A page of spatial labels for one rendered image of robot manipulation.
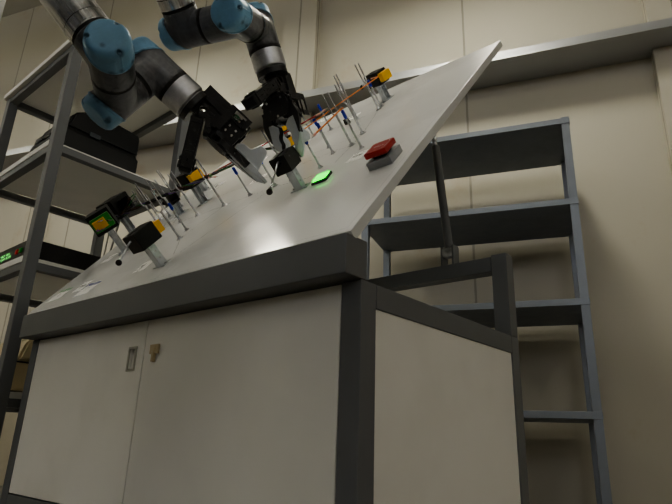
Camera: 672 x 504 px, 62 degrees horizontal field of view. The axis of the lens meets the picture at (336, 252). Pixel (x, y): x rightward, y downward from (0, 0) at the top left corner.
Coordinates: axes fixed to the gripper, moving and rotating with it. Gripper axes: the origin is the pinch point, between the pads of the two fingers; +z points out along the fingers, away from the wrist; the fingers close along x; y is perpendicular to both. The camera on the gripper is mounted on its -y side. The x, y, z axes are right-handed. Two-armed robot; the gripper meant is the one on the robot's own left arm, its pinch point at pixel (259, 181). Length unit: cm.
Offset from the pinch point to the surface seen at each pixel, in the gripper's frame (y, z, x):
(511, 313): 18, 62, 3
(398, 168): 16.6, 17.2, -18.0
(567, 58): 229, 85, 210
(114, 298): -39.6, -6.2, 19.5
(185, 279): -24.6, 2.7, -0.9
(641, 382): 85, 222, 149
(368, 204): 6.0, 16.4, -25.4
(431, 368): -7, 45, -23
